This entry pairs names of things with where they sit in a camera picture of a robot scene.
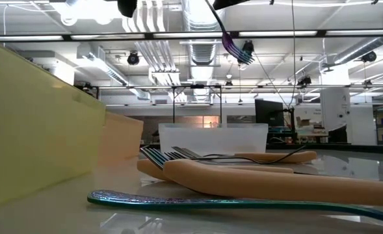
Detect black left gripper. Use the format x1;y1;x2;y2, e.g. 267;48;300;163
117;0;139;19

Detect iridescent teal fork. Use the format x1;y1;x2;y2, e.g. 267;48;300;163
86;190;383;227
139;148;168;172
205;0;256;66

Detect yellow mat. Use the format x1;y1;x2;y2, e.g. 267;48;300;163
0;36;107;209

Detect orange-handled silver fork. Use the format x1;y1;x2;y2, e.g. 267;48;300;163
235;151;318;164
137;159;295;185
163;159;383;208

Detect black overhead light bar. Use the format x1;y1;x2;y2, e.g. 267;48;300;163
0;29;383;42

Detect black computer monitor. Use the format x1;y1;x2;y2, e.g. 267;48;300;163
254;99;285;133

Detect orange mat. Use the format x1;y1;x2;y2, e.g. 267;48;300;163
96;112;144;163

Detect clear plastic bin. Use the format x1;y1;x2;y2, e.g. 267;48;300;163
158;122;269;156

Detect white tall cabinet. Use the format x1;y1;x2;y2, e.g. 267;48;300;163
320;87;352;144

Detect silver ventilation duct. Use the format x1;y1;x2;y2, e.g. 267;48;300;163
181;0;227;66

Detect black ceiling camera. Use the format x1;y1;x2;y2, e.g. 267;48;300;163
361;51;378;64
239;40;256;71
127;51;140;66

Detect thin hanging cable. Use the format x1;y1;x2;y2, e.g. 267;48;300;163
290;0;297;110

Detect black background metal frame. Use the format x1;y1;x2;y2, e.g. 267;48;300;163
73;83;383;126

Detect black metal table frame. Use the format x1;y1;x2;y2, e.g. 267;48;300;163
265;142;383;154

